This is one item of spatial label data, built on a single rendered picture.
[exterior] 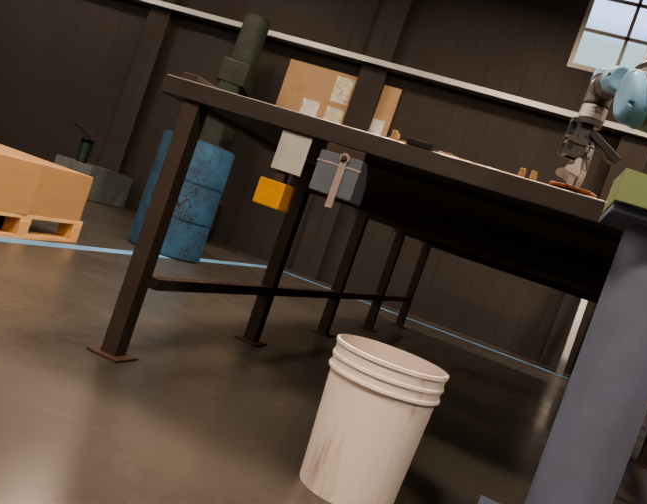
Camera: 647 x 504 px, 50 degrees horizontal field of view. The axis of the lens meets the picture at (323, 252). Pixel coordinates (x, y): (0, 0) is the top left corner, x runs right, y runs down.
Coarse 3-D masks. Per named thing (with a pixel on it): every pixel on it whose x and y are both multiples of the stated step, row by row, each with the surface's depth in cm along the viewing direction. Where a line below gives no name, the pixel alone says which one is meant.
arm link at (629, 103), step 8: (640, 64) 153; (632, 72) 151; (640, 72) 150; (624, 80) 155; (632, 80) 150; (640, 80) 148; (624, 88) 153; (632, 88) 149; (640, 88) 148; (616, 96) 157; (624, 96) 152; (632, 96) 148; (640, 96) 148; (616, 104) 156; (624, 104) 151; (632, 104) 149; (640, 104) 148; (616, 112) 154; (624, 112) 151; (632, 112) 149; (640, 112) 149; (624, 120) 152; (632, 120) 151; (640, 120) 150; (632, 128) 154; (640, 128) 152
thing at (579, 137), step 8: (576, 120) 202; (584, 120) 201; (592, 120) 200; (568, 128) 206; (576, 128) 203; (592, 128) 203; (600, 128) 202; (568, 136) 202; (576, 136) 203; (584, 136) 203; (560, 144) 208; (568, 144) 201; (576, 144) 201; (584, 144) 201; (592, 144) 201; (560, 152) 205; (568, 152) 201; (576, 152) 202; (584, 152) 201
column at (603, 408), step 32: (608, 224) 167; (640, 224) 150; (640, 256) 149; (608, 288) 154; (640, 288) 148; (608, 320) 151; (640, 320) 147; (608, 352) 149; (640, 352) 147; (576, 384) 154; (608, 384) 148; (640, 384) 148; (576, 416) 151; (608, 416) 148; (640, 416) 149; (544, 448) 159; (576, 448) 150; (608, 448) 148; (544, 480) 154; (576, 480) 149; (608, 480) 149
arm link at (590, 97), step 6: (594, 72) 203; (600, 72) 201; (594, 78) 202; (588, 90) 203; (588, 96) 202; (594, 96) 201; (588, 102) 202; (594, 102) 200; (600, 102) 200; (606, 102) 200; (606, 108) 201
